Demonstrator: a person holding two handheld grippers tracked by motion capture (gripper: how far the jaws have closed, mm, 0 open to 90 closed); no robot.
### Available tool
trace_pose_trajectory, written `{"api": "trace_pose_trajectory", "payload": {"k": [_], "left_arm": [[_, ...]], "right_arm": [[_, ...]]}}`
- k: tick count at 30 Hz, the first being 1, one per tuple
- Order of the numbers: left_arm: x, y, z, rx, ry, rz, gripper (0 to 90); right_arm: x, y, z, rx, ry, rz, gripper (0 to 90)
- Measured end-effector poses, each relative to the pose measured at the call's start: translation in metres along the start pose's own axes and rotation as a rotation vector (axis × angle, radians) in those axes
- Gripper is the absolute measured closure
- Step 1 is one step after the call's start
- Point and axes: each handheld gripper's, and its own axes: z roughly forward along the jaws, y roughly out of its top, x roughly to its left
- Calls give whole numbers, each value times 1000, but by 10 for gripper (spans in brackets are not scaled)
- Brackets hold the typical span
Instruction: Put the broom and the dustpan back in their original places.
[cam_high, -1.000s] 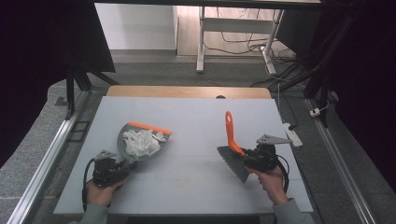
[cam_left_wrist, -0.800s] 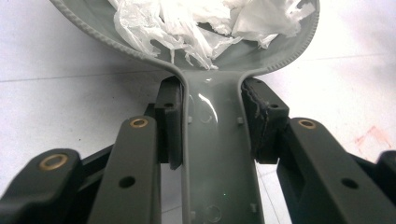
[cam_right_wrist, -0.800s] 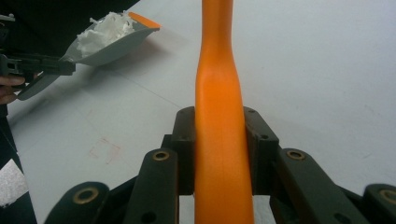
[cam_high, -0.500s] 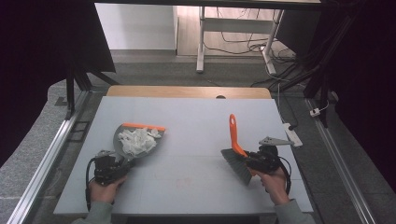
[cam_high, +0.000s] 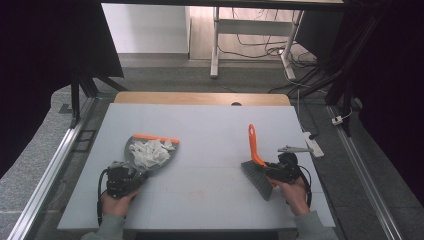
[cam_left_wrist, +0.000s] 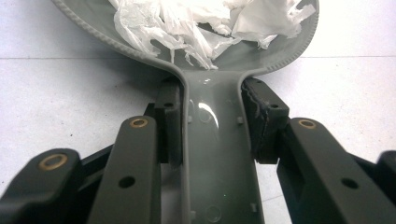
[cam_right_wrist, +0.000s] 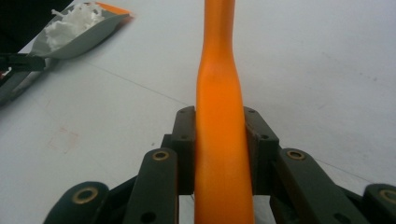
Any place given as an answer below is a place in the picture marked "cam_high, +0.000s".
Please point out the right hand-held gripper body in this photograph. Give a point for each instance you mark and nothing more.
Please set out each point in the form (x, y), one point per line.
(288, 168)

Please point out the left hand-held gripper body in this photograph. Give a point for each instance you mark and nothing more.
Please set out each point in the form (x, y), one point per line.
(120, 180)

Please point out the pile of white paper scraps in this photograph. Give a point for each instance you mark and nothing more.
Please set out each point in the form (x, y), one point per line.
(150, 153)

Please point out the grey dustpan with orange lip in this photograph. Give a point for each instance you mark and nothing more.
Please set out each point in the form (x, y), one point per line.
(128, 155)

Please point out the person's left hand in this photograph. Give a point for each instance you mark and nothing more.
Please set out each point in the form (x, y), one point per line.
(115, 206)

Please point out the person's right hand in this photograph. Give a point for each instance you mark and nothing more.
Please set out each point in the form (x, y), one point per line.
(295, 196)

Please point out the white power strip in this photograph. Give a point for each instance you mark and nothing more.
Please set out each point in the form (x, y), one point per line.
(315, 145)

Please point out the small white adapter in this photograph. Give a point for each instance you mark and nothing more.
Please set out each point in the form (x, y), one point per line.
(337, 120)

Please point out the pale blue table board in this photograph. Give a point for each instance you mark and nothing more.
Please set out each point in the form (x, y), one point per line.
(206, 200)

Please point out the wooden table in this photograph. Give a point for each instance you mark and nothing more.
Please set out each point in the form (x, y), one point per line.
(186, 98)

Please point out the black metal stand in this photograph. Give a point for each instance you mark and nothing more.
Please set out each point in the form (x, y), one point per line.
(340, 80)
(75, 96)

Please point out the black curtain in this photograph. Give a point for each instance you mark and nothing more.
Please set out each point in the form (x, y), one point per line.
(393, 100)
(40, 66)

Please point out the white cabinet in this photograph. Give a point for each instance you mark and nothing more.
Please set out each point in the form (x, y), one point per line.
(146, 28)

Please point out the aluminium rail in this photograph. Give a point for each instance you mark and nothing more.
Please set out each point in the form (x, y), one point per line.
(50, 173)
(363, 176)

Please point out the white desk frame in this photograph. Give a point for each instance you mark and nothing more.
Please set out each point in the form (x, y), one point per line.
(253, 27)

